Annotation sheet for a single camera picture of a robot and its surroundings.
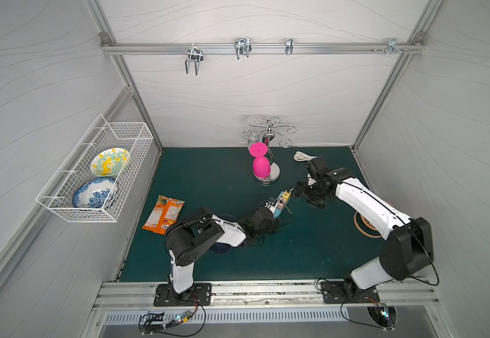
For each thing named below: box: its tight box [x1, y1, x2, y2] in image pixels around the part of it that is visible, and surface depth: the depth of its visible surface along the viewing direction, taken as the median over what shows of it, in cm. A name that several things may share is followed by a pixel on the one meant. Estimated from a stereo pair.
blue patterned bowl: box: [71, 177, 118, 209], surface depth 63 cm
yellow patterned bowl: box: [90, 147, 131, 177], surface depth 70 cm
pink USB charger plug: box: [276, 197, 287, 210], surface depth 92 cm
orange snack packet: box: [142, 194, 186, 236], surface depth 95 cm
